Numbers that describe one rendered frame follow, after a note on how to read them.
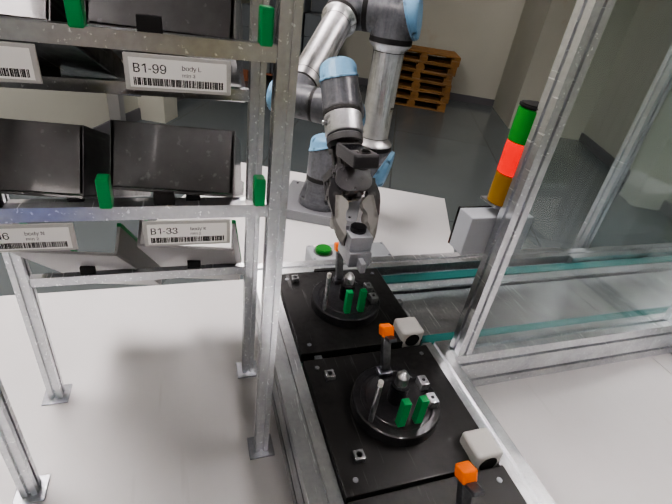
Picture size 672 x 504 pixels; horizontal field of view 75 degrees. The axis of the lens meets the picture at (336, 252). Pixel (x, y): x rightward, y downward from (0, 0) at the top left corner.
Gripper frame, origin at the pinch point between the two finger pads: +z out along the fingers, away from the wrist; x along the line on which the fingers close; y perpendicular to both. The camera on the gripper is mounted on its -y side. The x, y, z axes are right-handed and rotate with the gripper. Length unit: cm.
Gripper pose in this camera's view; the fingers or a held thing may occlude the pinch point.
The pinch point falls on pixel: (357, 237)
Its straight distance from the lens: 80.5
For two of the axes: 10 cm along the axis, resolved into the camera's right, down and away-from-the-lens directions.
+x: -9.5, 0.5, -3.1
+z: 0.9, 9.9, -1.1
